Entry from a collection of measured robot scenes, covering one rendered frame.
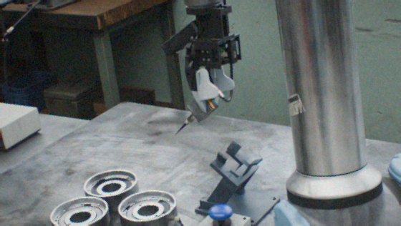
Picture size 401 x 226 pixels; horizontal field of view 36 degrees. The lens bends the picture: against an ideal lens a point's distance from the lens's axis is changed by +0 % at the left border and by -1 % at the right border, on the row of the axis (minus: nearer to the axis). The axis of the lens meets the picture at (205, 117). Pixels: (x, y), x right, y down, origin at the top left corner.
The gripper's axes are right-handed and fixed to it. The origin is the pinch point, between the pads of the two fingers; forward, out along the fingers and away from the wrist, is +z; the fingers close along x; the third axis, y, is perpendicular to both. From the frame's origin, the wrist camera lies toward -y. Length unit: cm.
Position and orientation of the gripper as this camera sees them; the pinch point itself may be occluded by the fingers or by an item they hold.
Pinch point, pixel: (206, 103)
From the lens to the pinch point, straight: 126.4
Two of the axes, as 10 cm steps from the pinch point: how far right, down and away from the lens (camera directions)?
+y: 7.9, 1.2, -6.0
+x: 6.1, -3.2, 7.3
